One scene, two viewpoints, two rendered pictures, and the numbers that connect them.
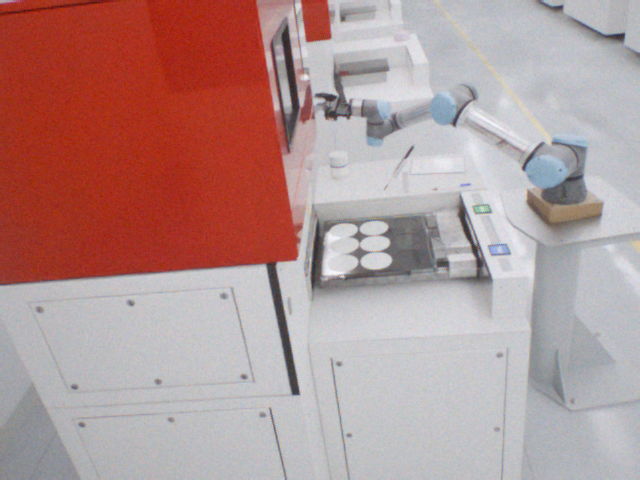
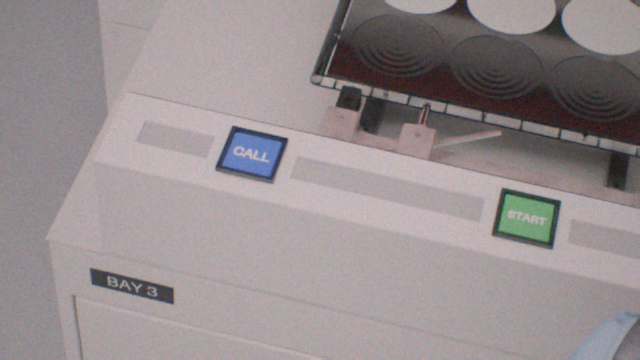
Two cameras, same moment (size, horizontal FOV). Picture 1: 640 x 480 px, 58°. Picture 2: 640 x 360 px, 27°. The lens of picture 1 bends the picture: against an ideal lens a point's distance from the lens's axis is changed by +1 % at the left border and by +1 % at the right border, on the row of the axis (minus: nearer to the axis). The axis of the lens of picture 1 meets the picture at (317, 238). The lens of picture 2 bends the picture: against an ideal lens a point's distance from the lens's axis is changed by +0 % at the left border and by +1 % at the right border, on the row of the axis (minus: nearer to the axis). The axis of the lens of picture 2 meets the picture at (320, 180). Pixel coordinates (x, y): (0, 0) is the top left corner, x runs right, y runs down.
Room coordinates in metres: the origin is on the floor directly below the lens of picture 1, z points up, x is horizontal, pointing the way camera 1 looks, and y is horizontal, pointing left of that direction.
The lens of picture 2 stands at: (1.54, -1.34, 1.88)
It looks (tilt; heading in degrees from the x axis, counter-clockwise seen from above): 49 degrees down; 93
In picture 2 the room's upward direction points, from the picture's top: 5 degrees clockwise
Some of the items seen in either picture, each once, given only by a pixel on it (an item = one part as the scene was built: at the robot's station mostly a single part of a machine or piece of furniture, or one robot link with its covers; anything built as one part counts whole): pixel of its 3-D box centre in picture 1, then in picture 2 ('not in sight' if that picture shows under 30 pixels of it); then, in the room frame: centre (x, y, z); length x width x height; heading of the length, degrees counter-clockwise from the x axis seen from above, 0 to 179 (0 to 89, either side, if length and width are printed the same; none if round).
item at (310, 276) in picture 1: (313, 251); not in sight; (1.68, 0.02, 0.89); 0.44 x 0.02 x 0.10; 173
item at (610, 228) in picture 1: (566, 224); not in sight; (1.85, -0.93, 0.75); 0.45 x 0.44 x 0.13; 92
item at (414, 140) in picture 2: (457, 247); (411, 162); (1.58, -0.45, 0.89); 0.08 x 0.03 x 0.03; 83
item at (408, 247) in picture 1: (375, 244); (510, 5); (1.67, -0.19, 0.90); 0.34 x 0.34 x 0.01; 83
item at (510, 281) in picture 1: (489, 247); (383, 236); (1.56, -0.54, 0.89); 0.55 x 0.09 x 0.14; 173
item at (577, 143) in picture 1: (567, 153); not in sight; (1.85, -0.91, 1.04); 0.13 x 0.12 x 0.14; 133
